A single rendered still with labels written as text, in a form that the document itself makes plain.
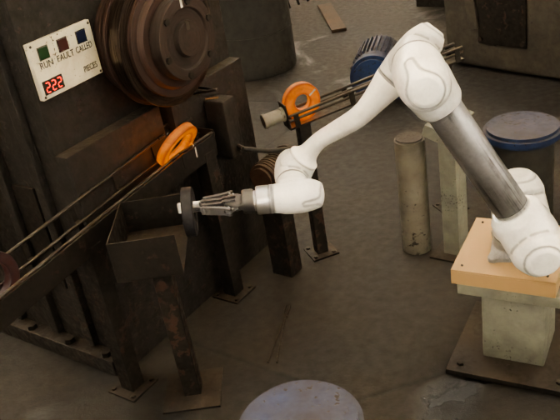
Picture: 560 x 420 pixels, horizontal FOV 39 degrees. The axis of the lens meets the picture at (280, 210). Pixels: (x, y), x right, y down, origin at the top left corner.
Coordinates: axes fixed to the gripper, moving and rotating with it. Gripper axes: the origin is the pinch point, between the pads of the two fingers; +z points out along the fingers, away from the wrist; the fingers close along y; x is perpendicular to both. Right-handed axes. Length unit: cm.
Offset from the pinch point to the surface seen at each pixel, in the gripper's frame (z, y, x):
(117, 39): 19, 33, 45
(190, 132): 2.2, 45.0, 5.9
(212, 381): 3, 3, -72
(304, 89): -40, 79, 5
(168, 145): 9.1, 36.6, 5.5
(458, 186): -97, 62, -35
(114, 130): 26.2, 35.4, 13.5
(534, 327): -105, -12, -49
